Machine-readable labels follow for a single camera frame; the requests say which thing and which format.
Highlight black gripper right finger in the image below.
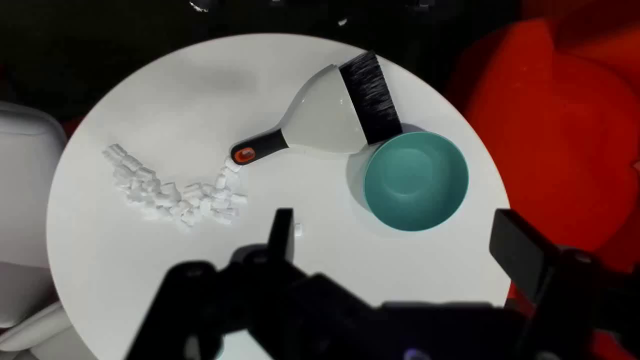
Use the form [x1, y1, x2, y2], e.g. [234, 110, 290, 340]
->
[487, 209, 640, 360]

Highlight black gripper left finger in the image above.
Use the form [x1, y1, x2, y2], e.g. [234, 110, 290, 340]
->
[125, 207, 376, 360]

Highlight grey hand broom black bristles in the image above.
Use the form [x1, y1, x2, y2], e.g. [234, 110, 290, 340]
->
[228, 48, 405, 168]

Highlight large orange lounge chair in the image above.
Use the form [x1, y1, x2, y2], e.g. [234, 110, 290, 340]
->
[443, 0, 640, 360]

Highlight teal bowl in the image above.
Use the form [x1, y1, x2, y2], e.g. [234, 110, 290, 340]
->
[362, 129, 470, 235]

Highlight white armchair with wooden legs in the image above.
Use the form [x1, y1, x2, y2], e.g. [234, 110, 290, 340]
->
[0, 101, 97, 360]

